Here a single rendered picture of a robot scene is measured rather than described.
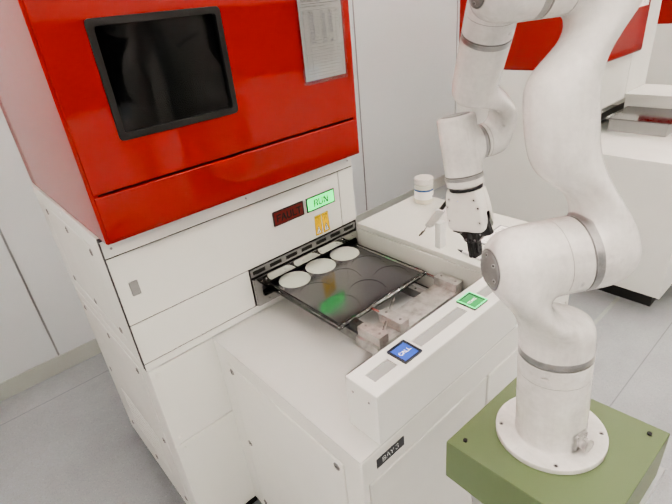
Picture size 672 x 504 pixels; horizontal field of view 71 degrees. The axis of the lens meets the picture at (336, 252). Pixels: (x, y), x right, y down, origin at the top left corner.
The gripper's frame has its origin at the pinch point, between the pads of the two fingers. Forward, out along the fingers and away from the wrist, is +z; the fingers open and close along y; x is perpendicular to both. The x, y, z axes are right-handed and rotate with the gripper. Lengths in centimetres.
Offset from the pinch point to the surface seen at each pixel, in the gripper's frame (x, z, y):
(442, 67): 264, -34, -204
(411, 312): -5.4, 19.6, -20.0
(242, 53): -22, -56, -43
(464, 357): -10.1, 25.0, -0.1
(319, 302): -20.8, 13.3, -40.6
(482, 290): 6.2, 15.2, -4.2
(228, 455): -52, 63, -71
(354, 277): -4.6, 13.1, -42.8
